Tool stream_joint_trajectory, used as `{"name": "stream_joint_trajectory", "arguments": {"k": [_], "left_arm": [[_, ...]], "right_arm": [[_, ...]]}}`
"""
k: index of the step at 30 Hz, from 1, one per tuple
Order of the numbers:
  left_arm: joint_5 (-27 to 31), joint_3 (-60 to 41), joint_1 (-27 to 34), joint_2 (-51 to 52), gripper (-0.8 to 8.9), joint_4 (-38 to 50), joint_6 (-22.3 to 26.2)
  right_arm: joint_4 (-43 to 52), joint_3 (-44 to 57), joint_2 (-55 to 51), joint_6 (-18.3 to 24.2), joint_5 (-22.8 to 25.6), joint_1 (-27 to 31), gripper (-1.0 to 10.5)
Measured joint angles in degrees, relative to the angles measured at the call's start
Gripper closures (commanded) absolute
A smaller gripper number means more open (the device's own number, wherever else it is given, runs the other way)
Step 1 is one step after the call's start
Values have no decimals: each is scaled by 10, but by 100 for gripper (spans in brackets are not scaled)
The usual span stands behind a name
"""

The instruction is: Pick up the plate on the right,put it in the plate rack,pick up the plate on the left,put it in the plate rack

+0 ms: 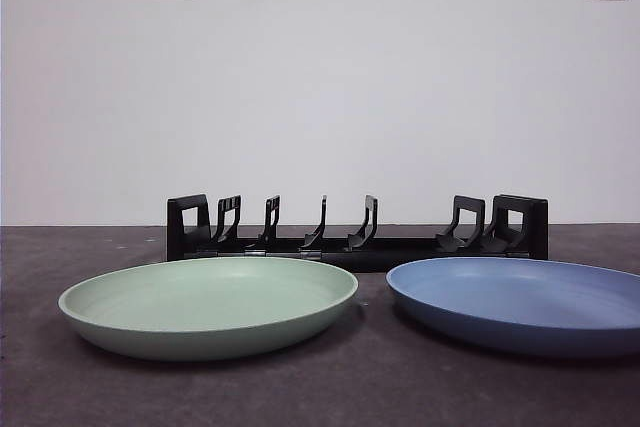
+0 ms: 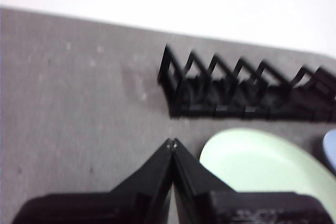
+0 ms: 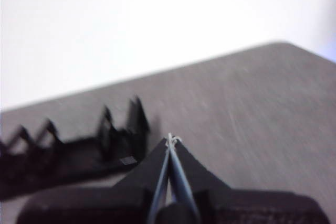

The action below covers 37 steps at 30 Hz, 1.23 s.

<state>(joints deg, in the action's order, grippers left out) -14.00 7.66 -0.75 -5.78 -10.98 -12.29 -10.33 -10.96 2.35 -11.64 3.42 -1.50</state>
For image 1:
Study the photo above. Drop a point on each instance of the pale green round plate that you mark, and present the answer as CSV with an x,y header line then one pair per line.
x,y
210,297

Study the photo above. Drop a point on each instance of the blue round plate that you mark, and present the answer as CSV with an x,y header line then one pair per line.
x,y
515,302

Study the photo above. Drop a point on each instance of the black plastic plate rack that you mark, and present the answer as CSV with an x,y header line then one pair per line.
x,y
380,259

